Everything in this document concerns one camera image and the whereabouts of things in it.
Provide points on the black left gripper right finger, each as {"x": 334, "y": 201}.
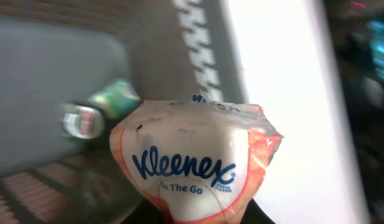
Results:
{"x": 254, "y": 215}

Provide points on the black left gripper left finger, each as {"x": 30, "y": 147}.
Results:
{"x": 144, "y": 213}

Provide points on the dark green round-logo packet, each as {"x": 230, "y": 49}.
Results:
{"x": 83, "y": 122}

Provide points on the green Kleenex tissue pack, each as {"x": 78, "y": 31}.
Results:
{"x": 116, "y": 99}

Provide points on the grey plastic mesh basket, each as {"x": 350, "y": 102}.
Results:
{"x": 57, "y": 52}

